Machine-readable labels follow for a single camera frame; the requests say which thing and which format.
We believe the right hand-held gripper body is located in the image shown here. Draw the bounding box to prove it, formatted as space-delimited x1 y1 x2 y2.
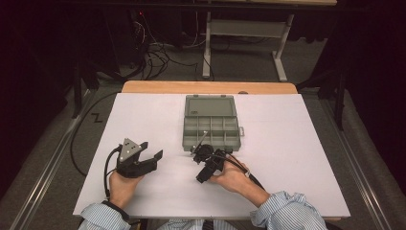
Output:
195 149 228 185

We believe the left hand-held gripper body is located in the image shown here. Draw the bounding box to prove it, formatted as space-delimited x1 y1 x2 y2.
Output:
115 137 160 179

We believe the grey transparent compartment box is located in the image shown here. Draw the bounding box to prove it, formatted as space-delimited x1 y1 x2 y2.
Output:
182 94 245 153

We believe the person's right hand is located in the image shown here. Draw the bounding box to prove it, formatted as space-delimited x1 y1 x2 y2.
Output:
209 156 257 196

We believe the person's left hand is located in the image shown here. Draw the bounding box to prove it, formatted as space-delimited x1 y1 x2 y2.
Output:
108 172 145 209

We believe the black wristband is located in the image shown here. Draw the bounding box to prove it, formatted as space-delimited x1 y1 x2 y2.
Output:
101 199 131 223

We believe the person's striped shirt torso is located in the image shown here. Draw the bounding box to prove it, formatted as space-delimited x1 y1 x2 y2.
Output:
157 218 237 230

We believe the white board table cover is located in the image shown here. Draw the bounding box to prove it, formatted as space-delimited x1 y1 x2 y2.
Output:
72 92 351 221

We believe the black metal stand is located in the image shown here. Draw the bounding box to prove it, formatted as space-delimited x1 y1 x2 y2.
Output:
71 60 100 119
296 70 348 131

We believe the dark curtain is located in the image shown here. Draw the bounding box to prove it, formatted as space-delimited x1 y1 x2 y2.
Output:
0 0 78 199
325 0 406 193

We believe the left hand-held gripper black cable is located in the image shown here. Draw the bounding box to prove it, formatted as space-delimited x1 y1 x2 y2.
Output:
102 145 124 199

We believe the hand-held gripper black cable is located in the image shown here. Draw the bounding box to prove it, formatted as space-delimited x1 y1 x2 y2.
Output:
102 145 124 199
223 152 266 191

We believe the right hand-held gripper black cable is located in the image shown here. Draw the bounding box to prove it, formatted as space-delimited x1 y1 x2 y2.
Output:
223 152 266 191

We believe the long black floor cable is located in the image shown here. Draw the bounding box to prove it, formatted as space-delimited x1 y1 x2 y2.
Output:
70 90 121 178

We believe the metal floor rail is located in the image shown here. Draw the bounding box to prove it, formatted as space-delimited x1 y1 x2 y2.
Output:
319 95 386 230
12 89 97 230

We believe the tangle of floor cables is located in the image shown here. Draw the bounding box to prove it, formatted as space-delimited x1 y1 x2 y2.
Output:
128 12 200 81

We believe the white metal desk frame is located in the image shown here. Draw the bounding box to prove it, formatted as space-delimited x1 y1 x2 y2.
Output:
201 11 295 82

